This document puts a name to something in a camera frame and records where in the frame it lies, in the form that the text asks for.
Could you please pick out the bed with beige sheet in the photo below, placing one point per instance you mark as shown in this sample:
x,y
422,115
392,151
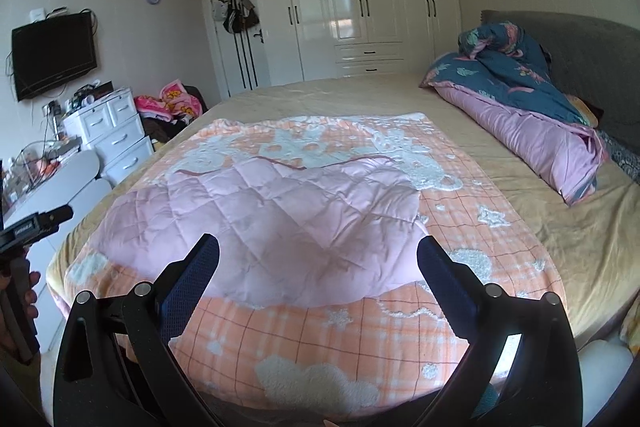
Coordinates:
x,y
594,245

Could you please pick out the person's left hand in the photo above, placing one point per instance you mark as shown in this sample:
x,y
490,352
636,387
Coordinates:
x,y
21,327

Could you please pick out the white bedroom door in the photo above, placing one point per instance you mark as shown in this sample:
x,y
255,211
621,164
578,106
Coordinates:
x,y
239,58

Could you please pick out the pink quilted jacket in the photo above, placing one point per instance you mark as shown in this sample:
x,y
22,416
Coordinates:
x,y
303,237

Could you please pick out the grey upholstered headboard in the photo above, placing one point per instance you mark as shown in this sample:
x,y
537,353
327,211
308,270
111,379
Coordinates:
x,y
596,60

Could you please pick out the bags hanging on door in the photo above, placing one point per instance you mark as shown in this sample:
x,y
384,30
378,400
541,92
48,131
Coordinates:
x,y
236,16

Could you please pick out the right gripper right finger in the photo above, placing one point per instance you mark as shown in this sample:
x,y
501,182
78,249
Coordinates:
x,y
521,367

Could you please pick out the blue pink floral duvet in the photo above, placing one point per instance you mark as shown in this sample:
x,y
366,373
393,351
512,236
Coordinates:
x,y
500,77

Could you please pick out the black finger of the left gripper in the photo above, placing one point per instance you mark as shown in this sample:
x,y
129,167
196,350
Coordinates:
x,y
49,222

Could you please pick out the pink yellow clothes pile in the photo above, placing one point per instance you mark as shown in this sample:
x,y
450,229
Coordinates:
x,y
175,106

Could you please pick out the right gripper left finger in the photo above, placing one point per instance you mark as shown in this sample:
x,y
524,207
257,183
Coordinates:
x,y
115,367

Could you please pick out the white drawer cabinet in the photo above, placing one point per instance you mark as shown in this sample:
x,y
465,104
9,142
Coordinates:
x,y
113,129

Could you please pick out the black wall television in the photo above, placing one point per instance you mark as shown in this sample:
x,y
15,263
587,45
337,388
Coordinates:
x,y
52,52

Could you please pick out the orange plaid fleece blanket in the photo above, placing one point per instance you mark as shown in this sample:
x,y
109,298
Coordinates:
x,y
342,361

